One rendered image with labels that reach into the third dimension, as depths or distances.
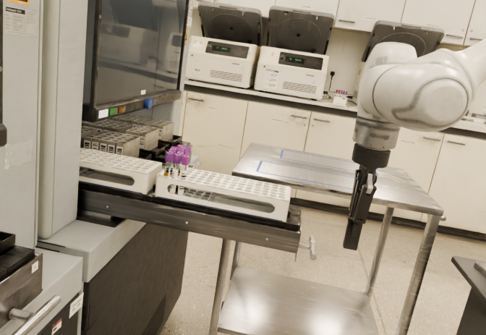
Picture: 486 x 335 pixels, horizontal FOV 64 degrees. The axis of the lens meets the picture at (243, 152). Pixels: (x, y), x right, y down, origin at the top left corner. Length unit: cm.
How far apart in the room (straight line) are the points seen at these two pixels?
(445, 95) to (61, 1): 64
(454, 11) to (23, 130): 332
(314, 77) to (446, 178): 130
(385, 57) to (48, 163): 67
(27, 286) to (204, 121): 269
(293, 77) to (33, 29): 257
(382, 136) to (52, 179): 65
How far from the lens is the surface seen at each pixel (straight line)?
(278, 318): 149
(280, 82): 314
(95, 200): 93
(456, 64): 69
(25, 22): 71
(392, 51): 81
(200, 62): 323
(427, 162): 336
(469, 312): 124
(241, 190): 84
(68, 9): 81
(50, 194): 84
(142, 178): 89
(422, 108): 63
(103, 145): 108
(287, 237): 84
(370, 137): 82
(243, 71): 315
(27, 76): 72
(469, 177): 350
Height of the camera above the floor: 114
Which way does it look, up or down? 13 degrees down
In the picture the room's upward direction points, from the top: 9 degrees clockwise
